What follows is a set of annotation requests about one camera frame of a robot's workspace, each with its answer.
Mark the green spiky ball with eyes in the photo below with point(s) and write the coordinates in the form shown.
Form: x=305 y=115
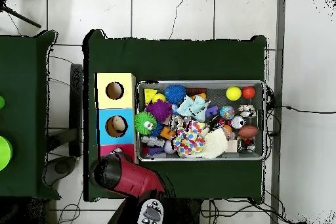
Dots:
x=143 y=122

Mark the colourful patterned cloth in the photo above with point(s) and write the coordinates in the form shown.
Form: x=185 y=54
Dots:
x=189 y=140

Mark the cream white cloth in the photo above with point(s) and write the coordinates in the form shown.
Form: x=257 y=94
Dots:
x=215 y=143

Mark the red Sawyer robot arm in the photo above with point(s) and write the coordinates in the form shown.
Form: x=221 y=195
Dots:
x=134 y=178

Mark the wooden box with three holes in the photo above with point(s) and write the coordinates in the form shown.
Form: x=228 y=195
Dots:
x=123 y=103

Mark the shallow clear mesh bin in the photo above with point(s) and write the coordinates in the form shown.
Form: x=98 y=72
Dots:
x=236 y=157

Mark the purple spiky toy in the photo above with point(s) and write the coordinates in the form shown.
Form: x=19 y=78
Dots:
x=159 y=109

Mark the crushed silver drink can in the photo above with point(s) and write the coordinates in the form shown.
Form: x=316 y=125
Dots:
x=174 y=122

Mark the blue spiky ball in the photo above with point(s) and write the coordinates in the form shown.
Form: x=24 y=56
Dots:
x=175 y=94
x=157 y=129

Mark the light blue cloth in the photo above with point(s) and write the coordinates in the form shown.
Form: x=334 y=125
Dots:
x=193 y=107

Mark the silver toy robot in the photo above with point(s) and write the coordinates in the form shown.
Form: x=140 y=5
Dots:
x=151 y=141

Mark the yellow ball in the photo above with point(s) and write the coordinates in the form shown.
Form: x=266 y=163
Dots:
x=233 y=93

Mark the dark green side tablecloth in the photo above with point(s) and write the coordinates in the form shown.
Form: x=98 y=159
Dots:
x=23 y=103

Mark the small green object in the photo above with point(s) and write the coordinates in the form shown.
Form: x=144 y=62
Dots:
x=1 y=102

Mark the lime green bowl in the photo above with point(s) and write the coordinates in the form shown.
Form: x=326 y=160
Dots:
x=4 y=153

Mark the black tripod leg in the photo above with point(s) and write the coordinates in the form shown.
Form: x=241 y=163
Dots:
x=23 y=18

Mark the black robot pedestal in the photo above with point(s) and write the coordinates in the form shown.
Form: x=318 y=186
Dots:
x=183 y=213

